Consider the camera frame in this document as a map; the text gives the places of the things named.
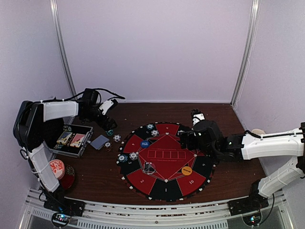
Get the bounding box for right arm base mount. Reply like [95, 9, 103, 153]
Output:
[227, 198, 269, 216]

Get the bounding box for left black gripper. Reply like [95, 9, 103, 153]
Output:
[83, 106, 117, 131]

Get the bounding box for aluminium frame post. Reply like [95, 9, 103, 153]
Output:
[50, 0, 77, 96]
[230, 0, 260, 107]

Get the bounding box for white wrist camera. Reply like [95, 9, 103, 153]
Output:
[99, 99, 118, 115]
[191, 109, 205, 125]

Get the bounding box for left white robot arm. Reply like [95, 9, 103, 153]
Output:
[13, 88, 123, 193]

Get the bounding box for blue small blind button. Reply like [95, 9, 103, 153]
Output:
[140, 140, 150, 148]

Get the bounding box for round red black poker mat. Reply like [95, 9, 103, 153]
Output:
[116, 122, 216, 202]

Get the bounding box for right aluminium frame post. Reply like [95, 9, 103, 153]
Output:
[230, 0, 260, 107]

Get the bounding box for patterned paper cup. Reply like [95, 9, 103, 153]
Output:
[251, 128, 265, 135]

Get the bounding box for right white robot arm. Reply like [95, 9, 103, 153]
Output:
[179, 120, 305, 211]

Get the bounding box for white grey chip stack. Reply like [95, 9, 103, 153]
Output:
[113, 135, 122, 142]

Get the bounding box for red gold card box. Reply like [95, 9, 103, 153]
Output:
[70, 134, 85, 148]

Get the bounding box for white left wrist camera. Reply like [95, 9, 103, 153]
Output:
[99, 99, 118, 115]

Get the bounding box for blue playing card deck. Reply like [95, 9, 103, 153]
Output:
[90, 135, 109, 150]

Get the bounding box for green chips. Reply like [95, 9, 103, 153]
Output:
[118, 155, 128, 163]
[146, 124, 154, 130]

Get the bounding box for dark red round lid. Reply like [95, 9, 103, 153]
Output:
[59, 165, 75, 190]

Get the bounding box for left aluminium frame post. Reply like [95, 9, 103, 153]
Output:
[50, 0, 77, 96]

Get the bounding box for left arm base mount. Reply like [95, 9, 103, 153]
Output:
[42, 186, 85, 217]

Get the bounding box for aluminium poker case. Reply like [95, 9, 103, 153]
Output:
[42, 101, 93, 158]

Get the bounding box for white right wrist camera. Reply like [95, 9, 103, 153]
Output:
[191, 109, 205, 125]

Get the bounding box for red floral round tin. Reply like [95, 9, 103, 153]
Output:
[49, 159, 65, 180]

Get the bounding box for front aluminium rail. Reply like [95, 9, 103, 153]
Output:
[18, 187, 295, 229]

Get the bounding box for black gold card box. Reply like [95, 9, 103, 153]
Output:
[56, 131, 72, 145]

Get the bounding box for orange big blind button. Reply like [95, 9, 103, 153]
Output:
[181, 166, 193, 176]

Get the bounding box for red black chip stack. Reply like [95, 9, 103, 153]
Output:
[104, 142, 112, 152]

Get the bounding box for green white chip stack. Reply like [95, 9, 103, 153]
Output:
[106, 130, 114, 136]

